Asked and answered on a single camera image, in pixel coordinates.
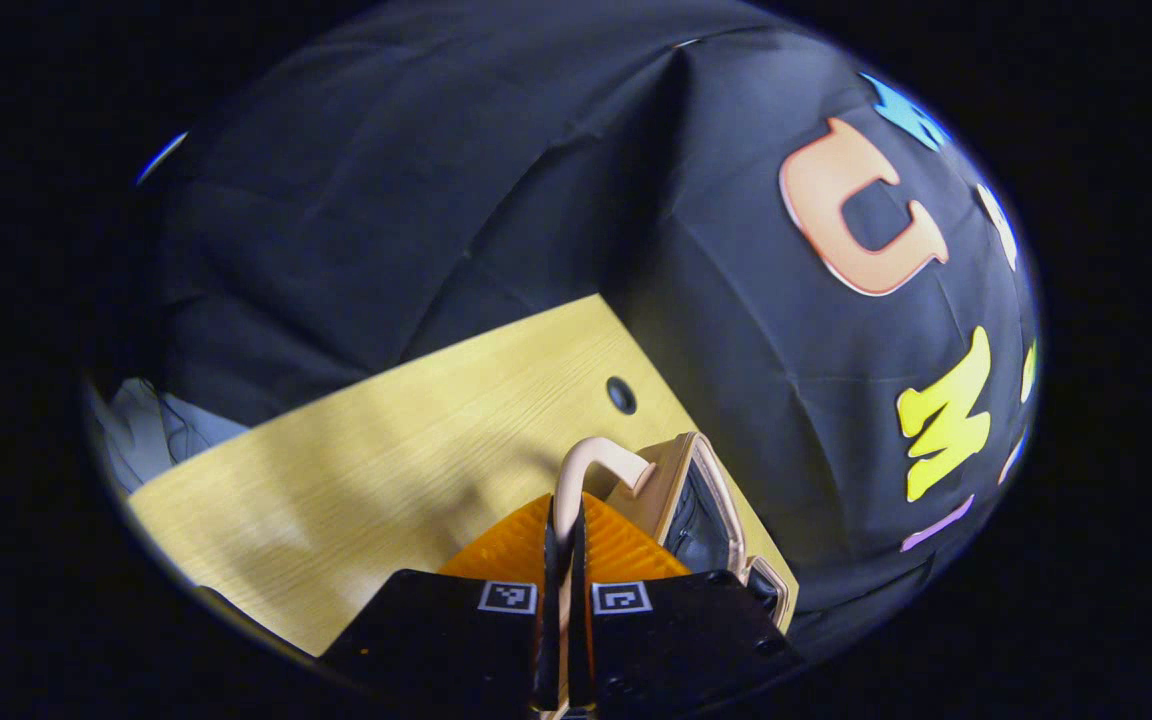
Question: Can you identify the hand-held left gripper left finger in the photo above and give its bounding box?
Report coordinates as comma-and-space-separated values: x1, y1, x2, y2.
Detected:
320, 493, 564, 719

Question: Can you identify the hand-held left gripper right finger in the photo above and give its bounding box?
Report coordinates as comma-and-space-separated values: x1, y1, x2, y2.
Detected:
567, 493, 804, 719

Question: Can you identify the small pink suitcase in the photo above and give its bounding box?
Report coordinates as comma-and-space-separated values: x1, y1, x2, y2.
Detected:
551, 432, 800, 716

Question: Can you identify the black backdrop cloth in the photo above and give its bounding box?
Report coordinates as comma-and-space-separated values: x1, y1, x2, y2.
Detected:
131, 0, 1042, 661

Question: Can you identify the white side table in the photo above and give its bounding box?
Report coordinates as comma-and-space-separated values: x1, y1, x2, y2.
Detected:
86, 377, 249, 498

